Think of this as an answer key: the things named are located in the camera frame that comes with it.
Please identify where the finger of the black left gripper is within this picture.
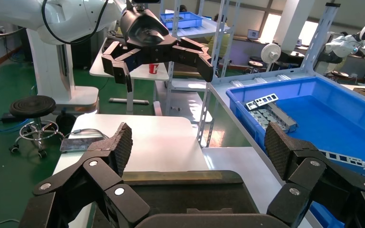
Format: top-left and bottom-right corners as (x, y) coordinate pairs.
(101, 41), (145, 93)
(171, 37), (215, 83)

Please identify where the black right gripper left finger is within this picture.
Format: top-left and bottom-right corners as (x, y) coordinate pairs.
(19, 122), (150, 228)

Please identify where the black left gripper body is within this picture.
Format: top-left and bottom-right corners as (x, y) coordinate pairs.
(119, 8), (178, 64)

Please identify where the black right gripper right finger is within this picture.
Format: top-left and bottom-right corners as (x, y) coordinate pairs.
(264, 121), (365, 228)

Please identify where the grey ladder-shaped metal part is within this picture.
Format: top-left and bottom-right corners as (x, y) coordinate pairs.
(245, 93), (279, 111)

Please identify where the black flat container tray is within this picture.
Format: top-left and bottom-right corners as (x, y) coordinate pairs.
(91, 170), (259, 228)

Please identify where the white perforated metal shelf rack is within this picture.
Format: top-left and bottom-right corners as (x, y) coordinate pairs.
(160, 0), (233, 117)
(196, 0), (342, 228)

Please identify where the person in yellow shirt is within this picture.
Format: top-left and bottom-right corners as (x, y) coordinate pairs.
(201, 13), (231, 59)

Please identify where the white desk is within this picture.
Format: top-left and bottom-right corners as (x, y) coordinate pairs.
(341, 83), (365, 95)
(89, 38), (170, 115)

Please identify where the small blue plastic bin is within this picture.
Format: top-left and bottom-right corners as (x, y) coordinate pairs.
(160, 12), (203, 29)

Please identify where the grey tablet device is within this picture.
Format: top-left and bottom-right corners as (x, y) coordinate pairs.
(59, 137), (105, 153)

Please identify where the large blue plastic bin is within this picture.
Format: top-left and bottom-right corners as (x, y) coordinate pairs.
(226, 76), (365, 228)

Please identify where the small black background stool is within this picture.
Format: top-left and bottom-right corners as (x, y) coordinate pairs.
(248, 56), (265, 74)

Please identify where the white robot torso column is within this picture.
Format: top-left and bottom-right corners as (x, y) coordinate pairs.
(26, 28), (100, 114)

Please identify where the white standing fan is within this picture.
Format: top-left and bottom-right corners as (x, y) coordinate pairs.
(260, 43), (281, 74)

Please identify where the black round stool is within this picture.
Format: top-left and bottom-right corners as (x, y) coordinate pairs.
(9, 95), (65, 159)

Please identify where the black power adapter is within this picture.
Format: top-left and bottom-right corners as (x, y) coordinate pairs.
(1, 113), (22, 124)

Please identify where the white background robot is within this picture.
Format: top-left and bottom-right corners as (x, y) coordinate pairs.
(315, 23), (365, 76)

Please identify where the grey perforated metal bracket part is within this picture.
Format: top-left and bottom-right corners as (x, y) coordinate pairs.
(319, 150), (365, 180)

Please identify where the thin grey cable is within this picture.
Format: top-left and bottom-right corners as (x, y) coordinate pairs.
(64, 127), (109, 141)

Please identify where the dark long metal rail part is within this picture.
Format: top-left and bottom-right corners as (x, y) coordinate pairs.
(264, 102), (298, 133)

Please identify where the light grey metal bracket part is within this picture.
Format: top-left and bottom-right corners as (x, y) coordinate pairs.
(250, 109), (287, 132)

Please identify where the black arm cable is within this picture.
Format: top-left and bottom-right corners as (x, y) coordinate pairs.
(0, 0), (109, 45)

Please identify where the blue floor cable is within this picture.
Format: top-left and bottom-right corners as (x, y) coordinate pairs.
(0, 118), (30, 133)

